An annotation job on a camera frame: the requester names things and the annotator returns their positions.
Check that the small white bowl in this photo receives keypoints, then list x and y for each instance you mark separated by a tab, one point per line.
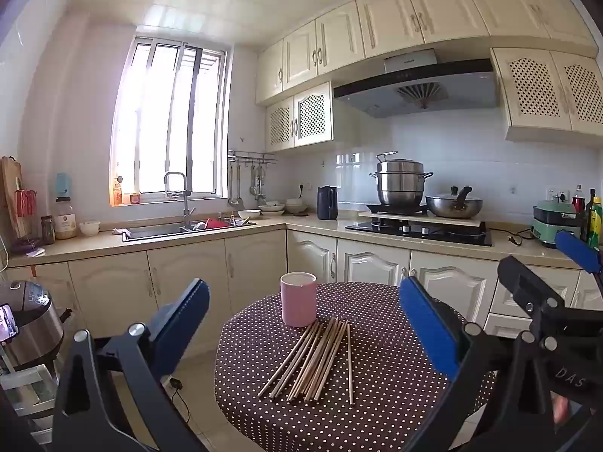
89	228

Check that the steel wok with lid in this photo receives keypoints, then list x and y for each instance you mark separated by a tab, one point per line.
452	207

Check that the wooden cutting board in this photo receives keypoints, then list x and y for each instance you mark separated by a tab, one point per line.
9	197

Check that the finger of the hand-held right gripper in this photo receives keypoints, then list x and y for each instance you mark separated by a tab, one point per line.
527	282
577	250

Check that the blue wall holder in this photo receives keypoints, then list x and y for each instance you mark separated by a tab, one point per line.
63	184

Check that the grey range hood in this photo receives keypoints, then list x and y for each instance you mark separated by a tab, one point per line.
377	99

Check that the glass jar with beige contents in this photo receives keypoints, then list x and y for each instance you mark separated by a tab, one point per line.
65	223

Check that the small dark jar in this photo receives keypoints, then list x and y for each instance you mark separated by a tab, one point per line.
47	230

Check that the hanging metal spoon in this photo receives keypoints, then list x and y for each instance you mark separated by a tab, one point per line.
254	188

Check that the small red cup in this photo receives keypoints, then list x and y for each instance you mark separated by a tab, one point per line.
135	198

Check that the silver rice cooker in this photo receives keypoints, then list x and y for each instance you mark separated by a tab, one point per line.
33	329

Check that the yellow-green bottle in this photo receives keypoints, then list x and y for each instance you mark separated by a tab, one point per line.
596	221

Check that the dark blue kettle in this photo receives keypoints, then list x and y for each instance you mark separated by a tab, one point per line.
327	205

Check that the hanging metal ladle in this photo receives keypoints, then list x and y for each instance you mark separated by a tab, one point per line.
234	200

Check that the black gas stove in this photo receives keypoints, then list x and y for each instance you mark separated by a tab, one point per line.
377	229

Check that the orange bottle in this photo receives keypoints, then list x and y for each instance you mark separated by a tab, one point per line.
117	195

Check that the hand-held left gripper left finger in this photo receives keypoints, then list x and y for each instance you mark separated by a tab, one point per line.
186	320

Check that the cream base cabinets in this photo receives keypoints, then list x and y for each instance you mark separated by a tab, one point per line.
188	273

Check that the red dish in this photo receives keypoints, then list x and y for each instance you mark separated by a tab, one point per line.
215	223

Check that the cream lattice door cabinet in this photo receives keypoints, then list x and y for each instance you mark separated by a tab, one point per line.
546	89
301	117

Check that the green electric grill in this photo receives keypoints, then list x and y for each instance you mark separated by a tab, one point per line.
546	226

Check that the smartphone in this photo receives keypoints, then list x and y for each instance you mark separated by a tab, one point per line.
7	322

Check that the steel steamer pot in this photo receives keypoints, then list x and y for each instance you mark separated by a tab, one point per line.
400	183

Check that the bunch of wooden chopsticks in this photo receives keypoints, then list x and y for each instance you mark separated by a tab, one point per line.
320	353

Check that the stacked white bowls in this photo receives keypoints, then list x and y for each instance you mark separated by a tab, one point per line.
297	207

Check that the dark glass bottle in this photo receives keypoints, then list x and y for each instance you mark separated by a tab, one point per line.
589	216

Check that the white power strip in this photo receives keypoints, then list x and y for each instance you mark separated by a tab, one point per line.
175	383

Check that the dark kitchen sink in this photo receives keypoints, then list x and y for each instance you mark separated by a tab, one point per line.
150	232

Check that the white storage rack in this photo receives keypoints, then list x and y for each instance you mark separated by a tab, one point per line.
23	386

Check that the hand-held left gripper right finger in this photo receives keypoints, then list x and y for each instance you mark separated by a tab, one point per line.
428	329

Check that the cream upper wall cabinets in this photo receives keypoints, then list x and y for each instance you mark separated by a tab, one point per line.
339	37

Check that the pink cup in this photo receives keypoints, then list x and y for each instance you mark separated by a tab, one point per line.
297	301

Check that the round table, polka-dot cloth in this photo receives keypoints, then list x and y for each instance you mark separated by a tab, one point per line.
254	339

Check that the wall utensil rail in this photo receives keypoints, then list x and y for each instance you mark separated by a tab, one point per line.
252	155

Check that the person's right hand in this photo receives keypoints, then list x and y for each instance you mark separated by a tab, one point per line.
559	408

